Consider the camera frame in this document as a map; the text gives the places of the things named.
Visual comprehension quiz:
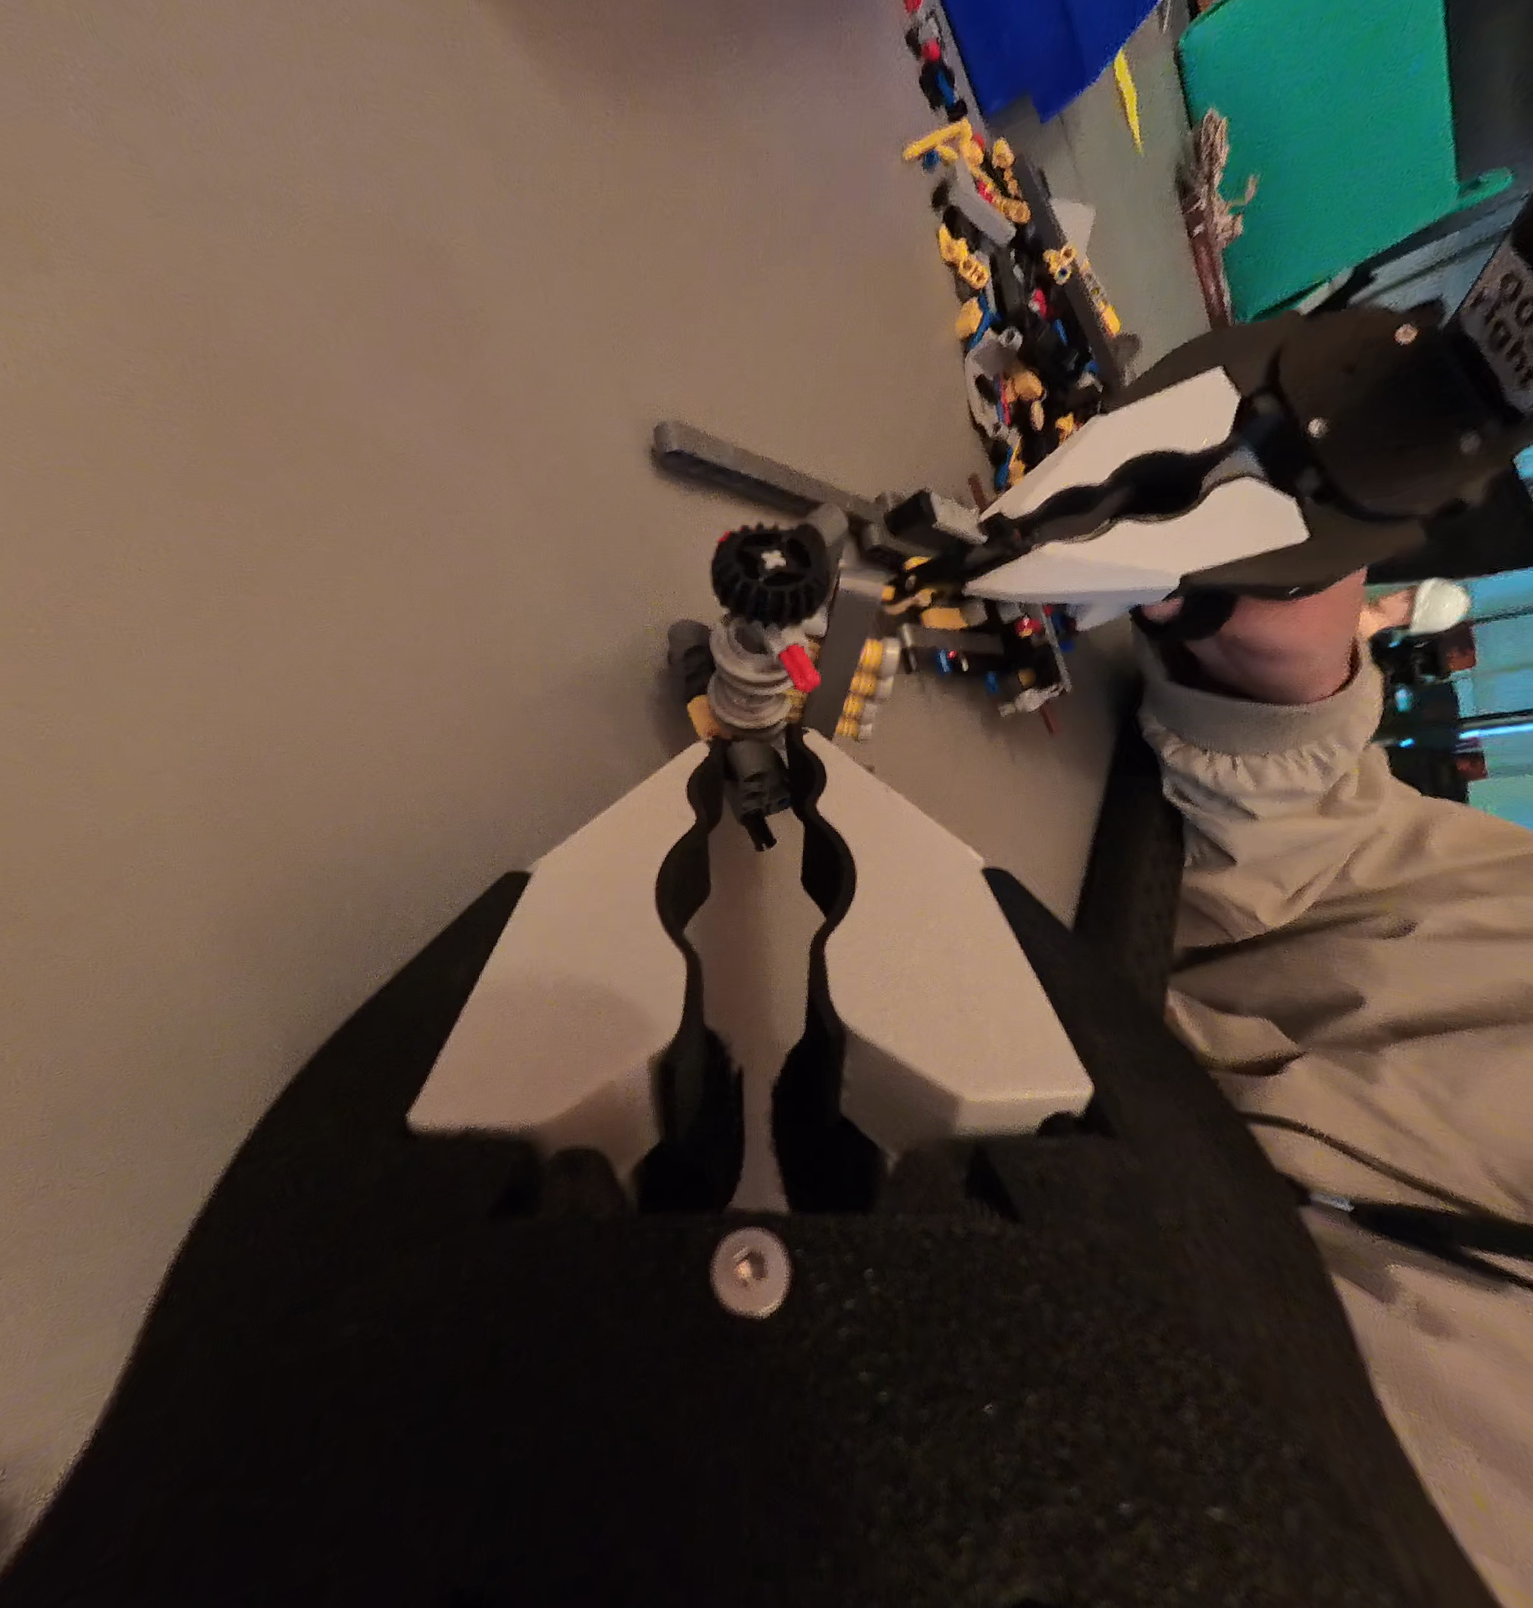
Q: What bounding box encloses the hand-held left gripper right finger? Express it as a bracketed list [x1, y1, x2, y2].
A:
[784, 728, 1096, 1169]

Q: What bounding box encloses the pile of toy brick pieces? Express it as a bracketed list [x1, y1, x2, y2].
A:
[900, 0, 1146, 493]

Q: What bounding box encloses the blue storage bin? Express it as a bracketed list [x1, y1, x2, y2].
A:
[938, 0, 1164, 123]

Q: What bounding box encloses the small brown box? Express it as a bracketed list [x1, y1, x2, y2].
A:
[1182, 103, 1259, 330]

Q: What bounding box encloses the black cable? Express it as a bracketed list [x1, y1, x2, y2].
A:
[1218, 1105, 1533, 1297]

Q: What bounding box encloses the person's right hand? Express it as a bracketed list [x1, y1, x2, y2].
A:
[1134, 566, 1365, 705]

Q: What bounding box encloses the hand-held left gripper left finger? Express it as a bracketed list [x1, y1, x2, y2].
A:
[407, 741, 719, 1191]

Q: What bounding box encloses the dark perforated panel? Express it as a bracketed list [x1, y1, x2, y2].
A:
[1073, 726, 1188, 995]

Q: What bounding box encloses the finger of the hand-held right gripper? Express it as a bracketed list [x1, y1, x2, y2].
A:
[976, 364, 1247, 540]
[963, 475, 1315, 631]

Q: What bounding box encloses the black toy brick engine assembly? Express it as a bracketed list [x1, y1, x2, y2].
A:
[649, 418, 1084, 857]

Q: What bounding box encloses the grey desk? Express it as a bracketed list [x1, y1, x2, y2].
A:
[0, 0, 1233, 1571]

